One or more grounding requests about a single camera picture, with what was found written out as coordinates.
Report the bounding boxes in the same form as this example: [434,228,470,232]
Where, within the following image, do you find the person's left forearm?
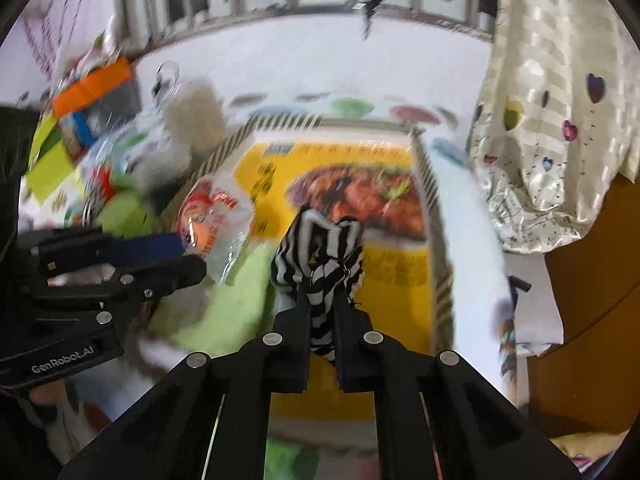
[0,385,66,480]

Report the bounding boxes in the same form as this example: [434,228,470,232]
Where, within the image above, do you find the black white striped cloth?
[269,207,366,367]

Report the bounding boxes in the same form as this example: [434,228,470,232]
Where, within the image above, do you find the heart print curtain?
[469,0,640,257]

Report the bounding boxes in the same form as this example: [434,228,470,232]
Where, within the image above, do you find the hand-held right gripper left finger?
[57,287,308,480]

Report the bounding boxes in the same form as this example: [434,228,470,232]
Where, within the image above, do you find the clear orange snack packet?
[177,175,254,287]

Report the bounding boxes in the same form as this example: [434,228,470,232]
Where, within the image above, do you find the green white-edged cloth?
[149,244,282,362]

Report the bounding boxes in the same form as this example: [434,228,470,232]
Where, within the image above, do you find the wrapped stack of paper cups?
[153,62,227,160]

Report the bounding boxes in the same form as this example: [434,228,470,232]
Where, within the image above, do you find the yellow green paper sheets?
[27,114,77,202]

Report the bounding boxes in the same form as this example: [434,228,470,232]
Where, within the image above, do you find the blue carton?
[72,110,104,154]

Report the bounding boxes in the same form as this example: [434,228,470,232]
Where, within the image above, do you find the orange-lid clear storage box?
[52,57,142,122]

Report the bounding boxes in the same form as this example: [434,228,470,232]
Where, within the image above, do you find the yellow striped-edge box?
[164,112,457,427]

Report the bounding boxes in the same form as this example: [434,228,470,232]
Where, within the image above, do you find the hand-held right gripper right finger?
[334,285,583,480]

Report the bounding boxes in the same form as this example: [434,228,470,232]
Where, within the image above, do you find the person's left hand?
[27,385,63,427]

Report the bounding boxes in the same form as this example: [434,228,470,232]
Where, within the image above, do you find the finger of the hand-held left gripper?
[30,229,186,276]
[100,255,207,311]

